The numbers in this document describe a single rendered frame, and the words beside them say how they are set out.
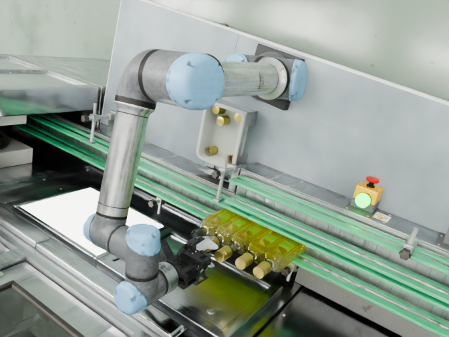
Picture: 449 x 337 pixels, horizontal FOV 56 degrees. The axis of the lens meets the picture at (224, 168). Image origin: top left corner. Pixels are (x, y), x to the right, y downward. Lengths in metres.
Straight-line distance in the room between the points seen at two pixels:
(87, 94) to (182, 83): 1.18
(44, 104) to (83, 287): 0.87
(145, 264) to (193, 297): 0.32
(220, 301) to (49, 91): 1.12
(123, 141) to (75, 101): 1.01
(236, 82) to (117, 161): 0.33
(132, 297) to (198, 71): 0.50
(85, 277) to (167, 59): 0.68
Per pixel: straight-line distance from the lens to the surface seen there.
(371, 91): 1.39
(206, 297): 1.26
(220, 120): 1.55
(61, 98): 1.93
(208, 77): 0.89
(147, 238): 0.93
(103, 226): 1.03
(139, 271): 0.97
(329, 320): 1.39
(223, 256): 1.20
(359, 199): 1.34
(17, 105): 1.83
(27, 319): 1.22
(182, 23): 1.73
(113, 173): 1.00
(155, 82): 0.91
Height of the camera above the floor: 2.10
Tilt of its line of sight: 55 degrees down
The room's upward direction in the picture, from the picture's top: 108 degrees counter-clockwise
